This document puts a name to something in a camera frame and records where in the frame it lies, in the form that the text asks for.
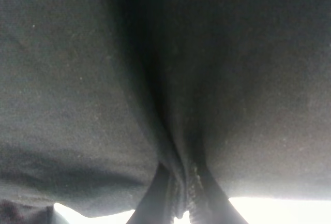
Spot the black printed t-shirt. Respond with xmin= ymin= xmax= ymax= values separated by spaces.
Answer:
xmin=1 ymin=0 xmax=330 ymax=217

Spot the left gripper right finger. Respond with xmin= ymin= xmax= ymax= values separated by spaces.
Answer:
xmin=191 ymin=165 xmax=247 ymax=224

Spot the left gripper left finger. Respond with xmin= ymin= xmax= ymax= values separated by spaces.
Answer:
xmin=127 ymin=164 xmax=169 ymax=224

